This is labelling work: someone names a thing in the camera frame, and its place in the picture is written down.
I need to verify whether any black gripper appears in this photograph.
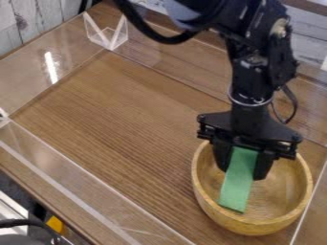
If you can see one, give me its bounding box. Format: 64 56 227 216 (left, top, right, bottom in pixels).
196 104 303 181

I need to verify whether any green rectangular block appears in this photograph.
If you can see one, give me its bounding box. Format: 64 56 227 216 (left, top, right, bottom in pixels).
219 147 257 212

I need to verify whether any brown wooden bowl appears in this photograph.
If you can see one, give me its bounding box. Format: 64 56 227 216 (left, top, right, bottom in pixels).
192 141 312 236

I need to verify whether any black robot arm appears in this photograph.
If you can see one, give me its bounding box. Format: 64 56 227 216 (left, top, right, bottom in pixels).
112 0 303 181

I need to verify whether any yellow button device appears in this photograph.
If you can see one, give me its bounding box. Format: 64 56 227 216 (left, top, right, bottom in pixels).
45 215 65 236

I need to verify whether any clear acrylic front wall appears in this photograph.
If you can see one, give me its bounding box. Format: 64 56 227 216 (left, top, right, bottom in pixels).
0 108 194 245

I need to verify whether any clear acrylic corner bracket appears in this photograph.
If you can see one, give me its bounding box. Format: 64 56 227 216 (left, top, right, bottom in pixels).
82 12 129 51

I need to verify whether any black cable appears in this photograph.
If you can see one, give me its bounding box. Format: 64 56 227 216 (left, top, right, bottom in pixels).
0 218 61 245

